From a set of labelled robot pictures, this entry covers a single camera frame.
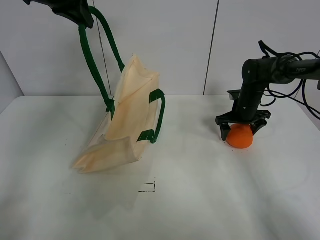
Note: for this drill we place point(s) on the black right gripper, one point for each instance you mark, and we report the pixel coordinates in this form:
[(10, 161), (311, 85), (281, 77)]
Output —
[(245, 110)]

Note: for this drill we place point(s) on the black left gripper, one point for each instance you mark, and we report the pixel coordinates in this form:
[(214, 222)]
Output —
[(77, 11)]

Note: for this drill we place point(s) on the orange with stem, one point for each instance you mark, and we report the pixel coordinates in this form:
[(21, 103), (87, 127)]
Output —
[(240, 136)]

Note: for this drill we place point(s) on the white linen bag green handles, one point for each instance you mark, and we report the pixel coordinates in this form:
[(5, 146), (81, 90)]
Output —
[(134, 115)]

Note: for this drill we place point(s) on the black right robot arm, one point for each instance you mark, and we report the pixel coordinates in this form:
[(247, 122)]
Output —
[(258, 75)]

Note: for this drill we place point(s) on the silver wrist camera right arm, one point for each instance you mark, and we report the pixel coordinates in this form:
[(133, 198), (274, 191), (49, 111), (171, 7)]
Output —
[(233, 94)]

